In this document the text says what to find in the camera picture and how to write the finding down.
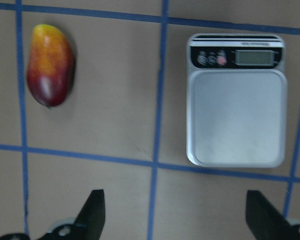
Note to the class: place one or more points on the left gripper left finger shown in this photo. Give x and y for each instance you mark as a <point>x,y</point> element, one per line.
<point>89,223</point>

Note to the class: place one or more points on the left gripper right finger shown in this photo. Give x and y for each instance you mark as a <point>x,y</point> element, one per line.
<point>265,222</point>

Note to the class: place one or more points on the red yellow mango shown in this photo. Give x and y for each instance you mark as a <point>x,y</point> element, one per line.
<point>50,67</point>

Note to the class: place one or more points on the brown paper table cover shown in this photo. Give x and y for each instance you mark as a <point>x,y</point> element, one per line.
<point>123,126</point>

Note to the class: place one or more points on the silver digital kitchen scale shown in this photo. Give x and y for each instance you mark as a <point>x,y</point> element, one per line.
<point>236,100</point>

